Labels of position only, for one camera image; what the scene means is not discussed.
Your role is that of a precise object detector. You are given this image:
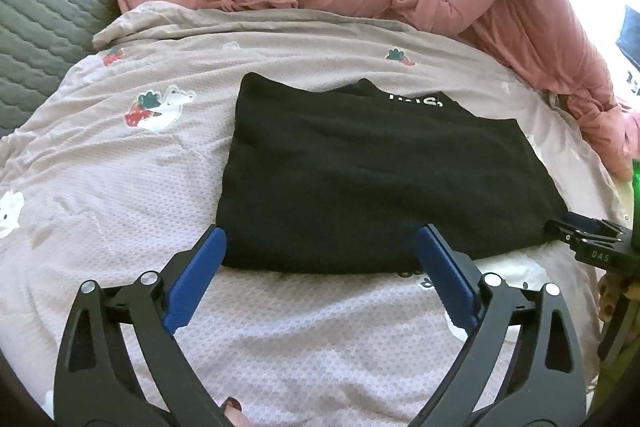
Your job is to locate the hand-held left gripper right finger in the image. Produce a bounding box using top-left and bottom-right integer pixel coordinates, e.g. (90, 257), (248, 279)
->
(416, 223), (587, 427)

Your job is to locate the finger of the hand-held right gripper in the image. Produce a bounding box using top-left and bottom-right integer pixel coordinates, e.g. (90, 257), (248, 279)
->
(560, 213), (623, 236)
(544, 219), (583, 249)

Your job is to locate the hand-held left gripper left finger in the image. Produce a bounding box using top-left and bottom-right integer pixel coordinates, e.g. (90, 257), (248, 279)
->
(54, 224), (237, 427)

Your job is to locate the black shirt with orange patches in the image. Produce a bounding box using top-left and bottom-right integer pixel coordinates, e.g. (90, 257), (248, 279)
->
(216, 73), (570, 275)

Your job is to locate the person's left hand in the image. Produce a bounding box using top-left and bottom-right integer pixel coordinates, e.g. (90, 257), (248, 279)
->
(219, 396), (252, 427)

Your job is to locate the brown spotted cloth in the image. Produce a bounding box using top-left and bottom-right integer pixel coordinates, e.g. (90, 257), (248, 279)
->
(597, 272), (633, 323)

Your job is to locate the strawberry print bed sheet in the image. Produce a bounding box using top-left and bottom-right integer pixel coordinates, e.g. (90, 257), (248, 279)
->
(0, 1), (632, 427)

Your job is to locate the yellow-green garment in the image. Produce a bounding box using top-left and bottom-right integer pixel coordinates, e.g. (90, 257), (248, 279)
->
(590, 337), (635, 410)

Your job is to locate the dark blue object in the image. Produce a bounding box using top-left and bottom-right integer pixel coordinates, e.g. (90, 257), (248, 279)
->
(615, 5), (640, 72)

